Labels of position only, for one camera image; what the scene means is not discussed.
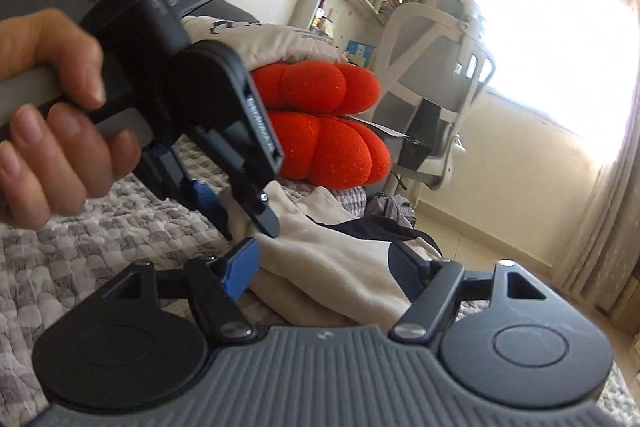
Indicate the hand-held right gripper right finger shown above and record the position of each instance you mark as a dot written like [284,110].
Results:
[406,272]

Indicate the person's left hand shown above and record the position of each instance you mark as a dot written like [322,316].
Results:
[30,42]

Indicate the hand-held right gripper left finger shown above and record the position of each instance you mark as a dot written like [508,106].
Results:
[242,267]

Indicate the white mesh office chair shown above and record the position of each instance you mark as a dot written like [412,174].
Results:
[430,47]

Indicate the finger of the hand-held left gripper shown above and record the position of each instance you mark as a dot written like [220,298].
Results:
[202,197]
[260,207]

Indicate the red knitted flower cushion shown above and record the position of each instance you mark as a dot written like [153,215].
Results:
[320,142]

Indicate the grey checkered quilt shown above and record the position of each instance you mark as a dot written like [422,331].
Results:
[100,247]

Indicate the pale printed pillow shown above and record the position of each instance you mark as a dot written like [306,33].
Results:
[280,44]

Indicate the beige and black bear sweatshirt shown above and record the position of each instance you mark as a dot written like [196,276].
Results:
[325,267]

